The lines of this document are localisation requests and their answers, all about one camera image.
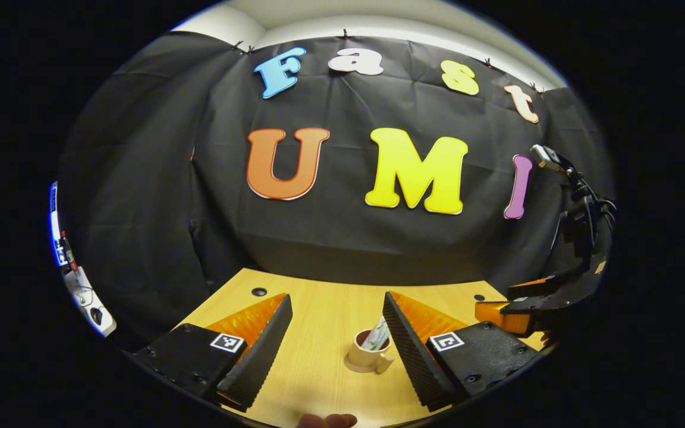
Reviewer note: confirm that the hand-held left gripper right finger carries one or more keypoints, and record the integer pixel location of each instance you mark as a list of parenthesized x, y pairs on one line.
[(411, 356)]

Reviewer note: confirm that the computer monitor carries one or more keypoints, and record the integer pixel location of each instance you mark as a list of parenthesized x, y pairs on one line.
[(56, 226)]

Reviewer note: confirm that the beige cup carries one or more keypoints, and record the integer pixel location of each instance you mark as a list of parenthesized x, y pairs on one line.
[(366, 358)]

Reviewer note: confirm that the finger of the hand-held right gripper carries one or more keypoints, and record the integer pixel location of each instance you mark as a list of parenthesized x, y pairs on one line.
[(506, 318), (533, 288)]

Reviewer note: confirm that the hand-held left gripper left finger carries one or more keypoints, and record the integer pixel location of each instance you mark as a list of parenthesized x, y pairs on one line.
[(262, 356)]

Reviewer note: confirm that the black computer mouse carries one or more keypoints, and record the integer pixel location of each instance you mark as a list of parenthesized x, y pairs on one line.
[(97, 315)]

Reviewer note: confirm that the white side table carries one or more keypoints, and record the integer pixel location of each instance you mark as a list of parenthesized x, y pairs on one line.
[(90, 303)]

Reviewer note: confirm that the black backdrop cloth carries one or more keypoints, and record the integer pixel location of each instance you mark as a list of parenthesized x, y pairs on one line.
[(330, 238)]

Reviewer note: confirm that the white toothpaste tube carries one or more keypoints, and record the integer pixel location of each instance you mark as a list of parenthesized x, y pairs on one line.
[(377, 336)]

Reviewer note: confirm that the wooden desktop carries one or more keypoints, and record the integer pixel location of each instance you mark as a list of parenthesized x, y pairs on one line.
[(319, 321)]

